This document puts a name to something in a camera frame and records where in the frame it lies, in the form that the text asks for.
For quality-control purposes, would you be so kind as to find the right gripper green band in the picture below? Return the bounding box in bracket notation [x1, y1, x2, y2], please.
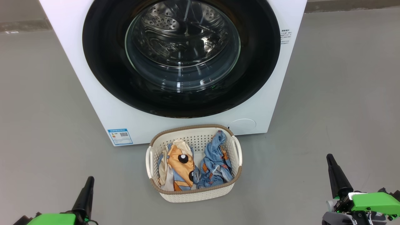
[322, 153, 400, 225]

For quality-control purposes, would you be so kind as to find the orange blue cream cartoon garment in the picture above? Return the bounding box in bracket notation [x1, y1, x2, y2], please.
[157, 138, 200, 192]

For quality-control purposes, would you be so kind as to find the blue bear print garment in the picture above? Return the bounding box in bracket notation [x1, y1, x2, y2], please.
[193, 130, 234, 189]

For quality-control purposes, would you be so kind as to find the cream perforated laundry basket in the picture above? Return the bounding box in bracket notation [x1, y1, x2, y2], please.
[145, 124, 243, 203]

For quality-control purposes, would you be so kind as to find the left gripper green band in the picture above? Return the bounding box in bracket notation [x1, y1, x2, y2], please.
[12, 176, 99, 225]

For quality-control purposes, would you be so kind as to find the black round glass washer door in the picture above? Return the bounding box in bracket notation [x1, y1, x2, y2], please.
[82, 0, 281, 118]

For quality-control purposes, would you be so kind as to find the round white filter cover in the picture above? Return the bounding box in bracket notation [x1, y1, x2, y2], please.
[227, 119, 257, 135]

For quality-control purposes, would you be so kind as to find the blue energy label sticker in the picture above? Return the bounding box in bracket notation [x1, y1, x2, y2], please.
[107, 128, 133, 146]

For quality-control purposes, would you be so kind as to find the white front-load washing machine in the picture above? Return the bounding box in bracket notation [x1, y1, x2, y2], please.
[39, 0, 308, 147]

